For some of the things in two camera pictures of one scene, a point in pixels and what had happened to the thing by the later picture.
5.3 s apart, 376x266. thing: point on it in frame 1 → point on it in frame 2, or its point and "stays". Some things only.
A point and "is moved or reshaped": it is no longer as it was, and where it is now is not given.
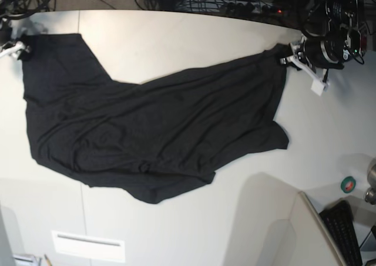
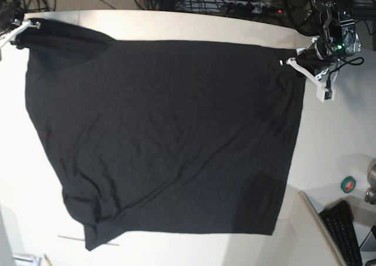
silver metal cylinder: x=371 y=193 stays
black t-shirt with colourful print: x=157 y=138 is moved or reshaped
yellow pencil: x=48 y=262 stays
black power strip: x=247 y=9 stays
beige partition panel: x=314 y=245 stays
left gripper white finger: x=12 y=50 → x=7 y=37
